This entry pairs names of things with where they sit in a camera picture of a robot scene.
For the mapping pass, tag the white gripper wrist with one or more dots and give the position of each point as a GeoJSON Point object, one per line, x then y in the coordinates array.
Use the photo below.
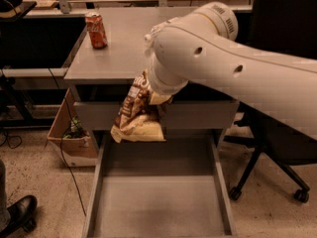
{"type": "Point", "coordinates": [167, 86]}

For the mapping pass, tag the brown sea salt chip bag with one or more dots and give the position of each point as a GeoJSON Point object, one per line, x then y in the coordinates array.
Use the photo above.
{"type": "Point", "coordinates": [138, 120]}

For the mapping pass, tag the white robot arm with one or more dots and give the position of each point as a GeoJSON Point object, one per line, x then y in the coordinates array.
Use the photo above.
{"type": "Point", "coordinates": [200, 47]}

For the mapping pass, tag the grey top drawer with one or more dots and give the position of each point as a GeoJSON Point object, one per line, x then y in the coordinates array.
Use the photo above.
{"type": "Point", "coordinates": [179, 115]}

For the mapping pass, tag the grey drawer cabinet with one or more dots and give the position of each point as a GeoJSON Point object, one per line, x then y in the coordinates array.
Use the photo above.
{"type": "Point", "coordinates": [106, 75]}

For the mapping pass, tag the open middle drawer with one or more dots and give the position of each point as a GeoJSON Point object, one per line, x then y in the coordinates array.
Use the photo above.
{"type": "Point", "coordinates": [174, 189]}

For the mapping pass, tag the clear plastic water bottle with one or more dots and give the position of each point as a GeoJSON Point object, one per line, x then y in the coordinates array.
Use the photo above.
{"type": "Point", "coordinates": [148, 39]}

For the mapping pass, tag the cardboard box with trash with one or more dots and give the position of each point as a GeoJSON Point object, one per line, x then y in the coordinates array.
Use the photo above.
{"type": "Point", "coordinates": [72, 146]}

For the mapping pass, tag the red soda can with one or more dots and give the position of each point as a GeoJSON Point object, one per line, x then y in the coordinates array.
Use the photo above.
{"type": "Point", "coordinates": [96, 30]}

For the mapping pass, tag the black office chair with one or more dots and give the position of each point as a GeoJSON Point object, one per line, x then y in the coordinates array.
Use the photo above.
{"type": "Point", "coordinates": [288, 27]}

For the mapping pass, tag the black leather shoe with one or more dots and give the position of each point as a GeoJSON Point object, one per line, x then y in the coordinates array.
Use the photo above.
{"type": "Point", "coordinates": [21, 216]}

